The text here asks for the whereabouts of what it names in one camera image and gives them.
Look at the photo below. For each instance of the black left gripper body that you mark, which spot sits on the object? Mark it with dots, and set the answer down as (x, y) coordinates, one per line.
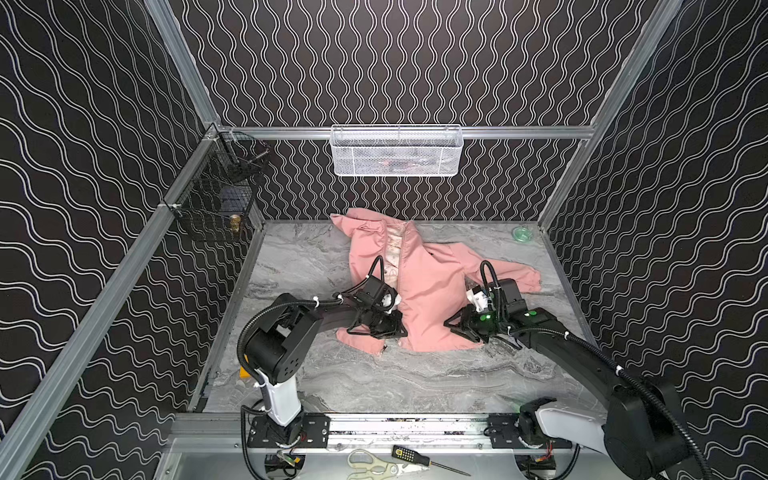
(383, 321)

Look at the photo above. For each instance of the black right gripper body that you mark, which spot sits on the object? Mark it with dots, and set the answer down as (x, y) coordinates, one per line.
(472, 321)

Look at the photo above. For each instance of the pink zip-up jacket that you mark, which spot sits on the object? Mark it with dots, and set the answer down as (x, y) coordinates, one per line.
(429, 277)

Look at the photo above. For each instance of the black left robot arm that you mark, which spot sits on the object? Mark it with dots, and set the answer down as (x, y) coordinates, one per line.
(275, 342)

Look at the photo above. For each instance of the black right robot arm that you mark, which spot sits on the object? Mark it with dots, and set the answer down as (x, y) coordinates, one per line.
(641, 427)

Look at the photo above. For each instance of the green transparent lid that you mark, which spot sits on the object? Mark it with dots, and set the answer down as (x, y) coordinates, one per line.
(523, 234)

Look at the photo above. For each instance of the black yellow screwdriver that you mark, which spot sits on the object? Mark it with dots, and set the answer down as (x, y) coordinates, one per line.
(411, 457)

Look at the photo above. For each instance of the small brass bell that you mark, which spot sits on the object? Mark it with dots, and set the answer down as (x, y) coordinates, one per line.
(235, 223)

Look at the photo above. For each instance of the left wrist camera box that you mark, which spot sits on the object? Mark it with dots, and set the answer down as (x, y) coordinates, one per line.
(375, 293)

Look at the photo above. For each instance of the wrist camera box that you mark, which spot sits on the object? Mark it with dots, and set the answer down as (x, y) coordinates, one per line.
(478, 298)
(375, 293)

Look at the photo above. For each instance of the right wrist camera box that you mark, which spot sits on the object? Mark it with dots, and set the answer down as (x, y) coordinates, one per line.
(478, 298)

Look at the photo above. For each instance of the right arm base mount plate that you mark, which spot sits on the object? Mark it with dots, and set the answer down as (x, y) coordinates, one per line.
(510, 431)

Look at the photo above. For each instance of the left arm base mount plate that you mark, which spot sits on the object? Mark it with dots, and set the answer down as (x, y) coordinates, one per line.
(288, 431)

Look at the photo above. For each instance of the white wire mesh basket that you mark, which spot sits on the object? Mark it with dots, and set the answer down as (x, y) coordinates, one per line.
(396, 150)

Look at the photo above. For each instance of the scissors with pale handles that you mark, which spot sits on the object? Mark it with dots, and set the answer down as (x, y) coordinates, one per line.
(367, 466)

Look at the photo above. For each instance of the black wire basket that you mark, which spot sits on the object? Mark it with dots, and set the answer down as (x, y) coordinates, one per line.
(225, 183)

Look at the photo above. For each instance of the aluminium front rail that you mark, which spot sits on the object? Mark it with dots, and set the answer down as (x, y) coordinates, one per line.
(342, 433)

